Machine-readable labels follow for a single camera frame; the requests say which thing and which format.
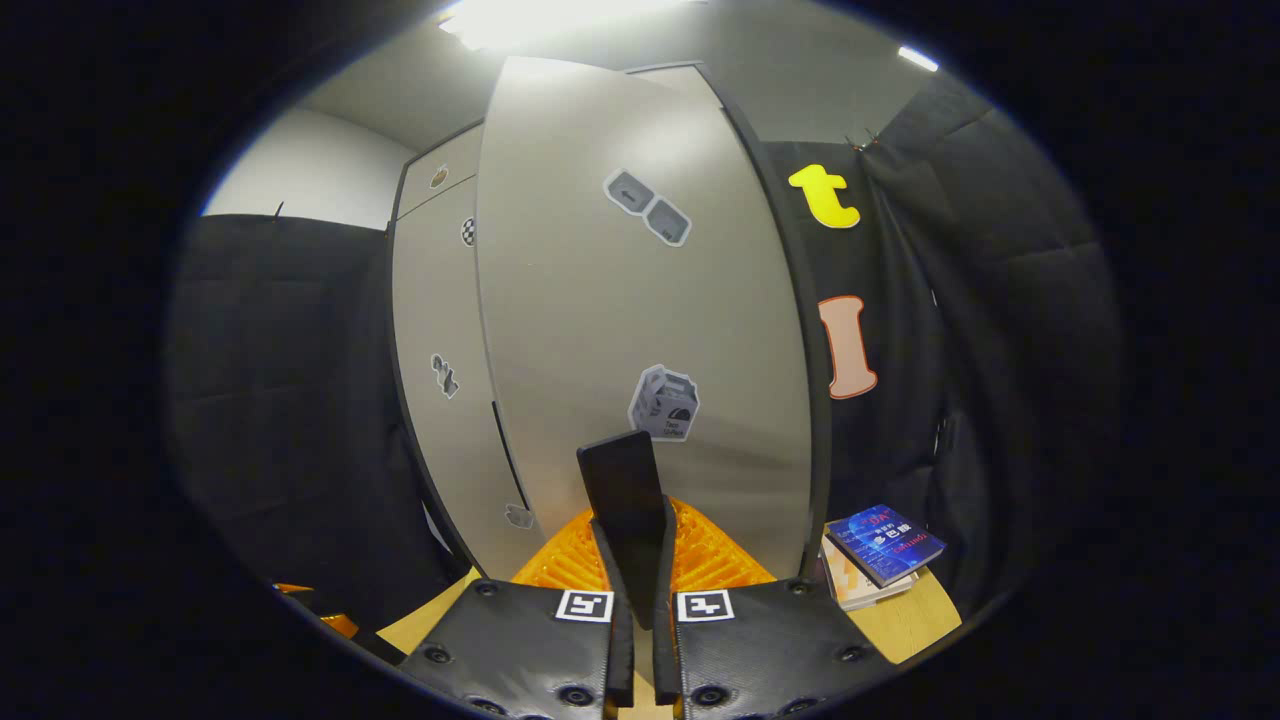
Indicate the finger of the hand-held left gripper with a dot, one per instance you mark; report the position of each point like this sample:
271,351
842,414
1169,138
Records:
340,625

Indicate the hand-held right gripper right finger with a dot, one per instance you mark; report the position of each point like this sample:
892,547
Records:
665,650

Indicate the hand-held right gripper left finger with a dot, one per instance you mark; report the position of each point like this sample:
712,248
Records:
618,640

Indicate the grey cabinet door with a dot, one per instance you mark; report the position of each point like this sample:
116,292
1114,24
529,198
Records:
600,300
440,320

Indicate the grey double-door shoe cabinet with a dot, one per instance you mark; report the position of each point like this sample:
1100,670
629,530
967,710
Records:
460,160

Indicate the blue book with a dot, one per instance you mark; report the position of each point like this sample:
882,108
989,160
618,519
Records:
885,545

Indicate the black backdrop cloth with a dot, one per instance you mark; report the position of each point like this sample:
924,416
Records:
280,380

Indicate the black cloth clip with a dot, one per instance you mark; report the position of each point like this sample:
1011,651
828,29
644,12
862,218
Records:
866,142

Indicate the large ceiling light panel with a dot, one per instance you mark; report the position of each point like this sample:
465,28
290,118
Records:
540,18

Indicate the small ceiling light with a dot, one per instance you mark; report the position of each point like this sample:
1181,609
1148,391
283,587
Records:
918,58

